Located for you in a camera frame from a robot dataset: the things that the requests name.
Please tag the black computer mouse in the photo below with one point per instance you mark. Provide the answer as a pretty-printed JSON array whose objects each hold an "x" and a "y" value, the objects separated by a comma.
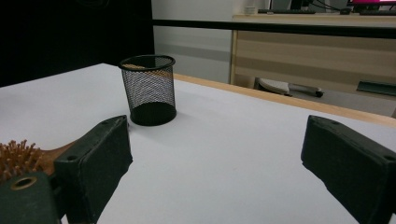
[{"x": 345, "y": 11}]

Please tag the black mesh pen holder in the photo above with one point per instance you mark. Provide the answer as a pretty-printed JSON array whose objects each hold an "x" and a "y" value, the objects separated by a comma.
[{"x": 151, "y": 93}]

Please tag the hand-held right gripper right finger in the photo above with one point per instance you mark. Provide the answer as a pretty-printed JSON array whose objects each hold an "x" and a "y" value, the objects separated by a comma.
[{"x": 351, "y": 174}]

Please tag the dark rectangular desk panel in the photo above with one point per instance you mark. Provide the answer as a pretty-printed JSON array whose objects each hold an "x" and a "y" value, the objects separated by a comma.
[{"x": 376, "y": 88}]

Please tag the black curtain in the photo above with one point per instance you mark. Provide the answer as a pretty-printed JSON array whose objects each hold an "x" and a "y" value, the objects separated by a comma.
[{"x": 62, "y": 31}]

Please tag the wooden office desk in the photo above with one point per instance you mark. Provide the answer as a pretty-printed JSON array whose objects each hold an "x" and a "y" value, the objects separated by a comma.
[{"x": 311, "y": 59}]

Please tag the black keyboard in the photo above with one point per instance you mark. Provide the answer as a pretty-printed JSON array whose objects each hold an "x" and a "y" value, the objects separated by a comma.
[
  {"x": 378, "y": 12},
  {"x": 286, "y": 11}
]

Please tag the monitor with pink screen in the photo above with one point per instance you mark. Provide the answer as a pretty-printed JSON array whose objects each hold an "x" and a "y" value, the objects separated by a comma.
[{"x": 373, "y": 2}]

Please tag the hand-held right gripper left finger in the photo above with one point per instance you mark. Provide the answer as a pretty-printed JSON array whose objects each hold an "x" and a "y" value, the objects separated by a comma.
[{"x": 93, "y": 168}]

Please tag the wooden hairbrush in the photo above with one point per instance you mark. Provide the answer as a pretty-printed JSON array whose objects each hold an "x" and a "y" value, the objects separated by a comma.
[{"x": 18, "y": 155}]

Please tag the black metal frame bar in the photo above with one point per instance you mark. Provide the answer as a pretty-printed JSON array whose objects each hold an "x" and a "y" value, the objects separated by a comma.
[{"x": 280, "y": 28}]

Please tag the office chair base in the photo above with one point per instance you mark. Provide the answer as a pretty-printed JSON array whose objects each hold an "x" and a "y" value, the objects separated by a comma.
[{"x": 277, "y": 85}]

